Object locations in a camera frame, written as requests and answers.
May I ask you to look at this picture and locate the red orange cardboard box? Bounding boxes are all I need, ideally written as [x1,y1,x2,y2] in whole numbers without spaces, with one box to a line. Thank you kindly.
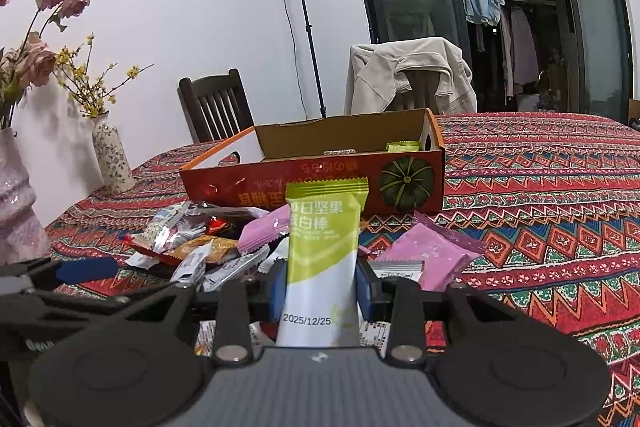
[180,109,445,216]

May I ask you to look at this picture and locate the pink snack packet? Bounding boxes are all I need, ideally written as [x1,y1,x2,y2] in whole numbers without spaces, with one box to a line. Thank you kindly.
[376,211,486,291]
[236,204,291,256]

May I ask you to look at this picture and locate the green white snack bar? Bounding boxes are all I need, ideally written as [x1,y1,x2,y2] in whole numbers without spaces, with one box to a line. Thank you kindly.
[386,141,421,153]

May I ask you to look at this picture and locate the silver snack packet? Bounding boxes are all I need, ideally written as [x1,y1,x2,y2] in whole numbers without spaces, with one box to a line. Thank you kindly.
[202,245,270,293]

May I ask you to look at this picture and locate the white printed snack packet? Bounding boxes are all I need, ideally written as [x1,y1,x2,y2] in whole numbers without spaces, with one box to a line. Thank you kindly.
[170,242,212,288]

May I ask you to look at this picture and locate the dark wooden chair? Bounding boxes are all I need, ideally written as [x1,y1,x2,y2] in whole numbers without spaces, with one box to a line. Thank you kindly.
[178,68,254,143]

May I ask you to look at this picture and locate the pink glitter vase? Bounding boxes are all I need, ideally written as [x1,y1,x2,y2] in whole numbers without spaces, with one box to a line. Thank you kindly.
[0,128,50,265]

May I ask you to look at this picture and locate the floral ceramic vase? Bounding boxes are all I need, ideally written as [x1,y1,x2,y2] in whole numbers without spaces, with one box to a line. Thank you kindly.
[92,113,136,194]

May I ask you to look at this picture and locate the beige jacket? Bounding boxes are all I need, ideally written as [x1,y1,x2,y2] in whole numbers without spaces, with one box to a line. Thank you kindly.
[345,37,477,115]

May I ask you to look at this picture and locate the pink snack packet right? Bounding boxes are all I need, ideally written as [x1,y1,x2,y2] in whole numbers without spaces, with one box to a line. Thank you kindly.
[376,211,486,291]

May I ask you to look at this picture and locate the orange white snack packet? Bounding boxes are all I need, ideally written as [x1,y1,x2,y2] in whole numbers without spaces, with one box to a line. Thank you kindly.
[168,235,238,265]

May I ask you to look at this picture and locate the pink roses bouquet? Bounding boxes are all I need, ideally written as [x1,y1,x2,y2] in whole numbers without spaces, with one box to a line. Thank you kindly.
[1,0,90,130]

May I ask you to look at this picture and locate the patterned red tablecloth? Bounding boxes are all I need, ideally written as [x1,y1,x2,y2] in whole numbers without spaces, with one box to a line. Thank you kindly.
[46,113,639,426]

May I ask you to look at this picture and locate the green white nut bar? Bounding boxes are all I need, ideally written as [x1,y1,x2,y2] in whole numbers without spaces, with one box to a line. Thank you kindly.
[277,178,369,348]

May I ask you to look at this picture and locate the chair with beige jacket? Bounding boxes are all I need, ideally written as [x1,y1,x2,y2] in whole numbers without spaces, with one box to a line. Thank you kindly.
[400,70,440,115]

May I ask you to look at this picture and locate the yellow flower branches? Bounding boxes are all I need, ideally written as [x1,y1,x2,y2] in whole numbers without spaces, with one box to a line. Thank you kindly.
[53,32,154,119]

